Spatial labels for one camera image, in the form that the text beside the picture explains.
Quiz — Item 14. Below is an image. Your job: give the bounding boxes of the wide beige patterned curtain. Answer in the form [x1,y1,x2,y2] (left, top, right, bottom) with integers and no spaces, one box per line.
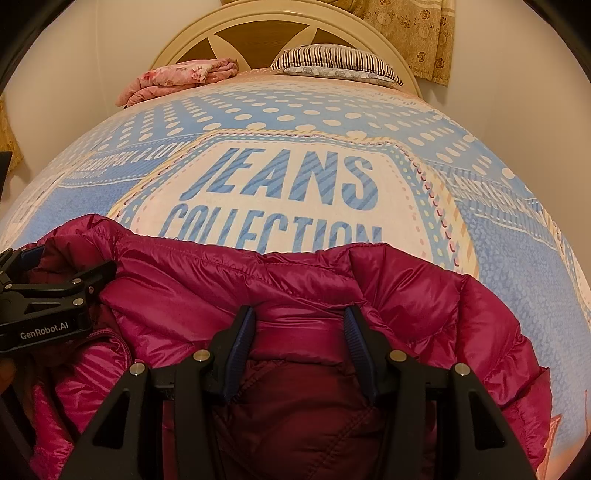
[0,95,25,174]

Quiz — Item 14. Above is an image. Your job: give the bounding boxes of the pink floral folded blanket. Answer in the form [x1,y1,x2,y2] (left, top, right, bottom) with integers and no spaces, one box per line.
[115,58,240,107]

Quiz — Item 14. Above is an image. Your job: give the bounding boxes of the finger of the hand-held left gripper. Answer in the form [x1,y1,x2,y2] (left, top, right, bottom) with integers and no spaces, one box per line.
[0,246,47,283]
[0,260,117,319]

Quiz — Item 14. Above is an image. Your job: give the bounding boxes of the blue pink printed bed sheet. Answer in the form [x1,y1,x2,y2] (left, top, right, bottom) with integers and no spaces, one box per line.
[0,67,580,480]

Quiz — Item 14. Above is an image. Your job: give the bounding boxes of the cream wooden bed headboard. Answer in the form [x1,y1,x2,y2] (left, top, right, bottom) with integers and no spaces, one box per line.
[151,0,419,97]

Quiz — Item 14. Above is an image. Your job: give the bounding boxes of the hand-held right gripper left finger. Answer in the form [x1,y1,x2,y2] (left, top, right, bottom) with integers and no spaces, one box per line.
[60,305,257,480]

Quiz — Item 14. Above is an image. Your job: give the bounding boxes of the pale patterned pillow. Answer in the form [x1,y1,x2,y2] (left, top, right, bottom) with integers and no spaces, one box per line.
[281,65,399,87]

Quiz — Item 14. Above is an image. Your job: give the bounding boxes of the striped pillow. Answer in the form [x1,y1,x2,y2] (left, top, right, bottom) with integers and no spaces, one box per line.
[270,44,404,86]

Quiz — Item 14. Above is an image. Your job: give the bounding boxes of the dark bedside object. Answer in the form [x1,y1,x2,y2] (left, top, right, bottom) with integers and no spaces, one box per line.
[0,151,13,204]

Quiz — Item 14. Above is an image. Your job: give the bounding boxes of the magenta quilted down jacket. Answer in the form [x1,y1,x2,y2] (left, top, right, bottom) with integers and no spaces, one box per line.
[18,213,555,480]

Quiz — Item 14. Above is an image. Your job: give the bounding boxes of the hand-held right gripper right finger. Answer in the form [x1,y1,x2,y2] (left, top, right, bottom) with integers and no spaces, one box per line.
[342,305,536,480]

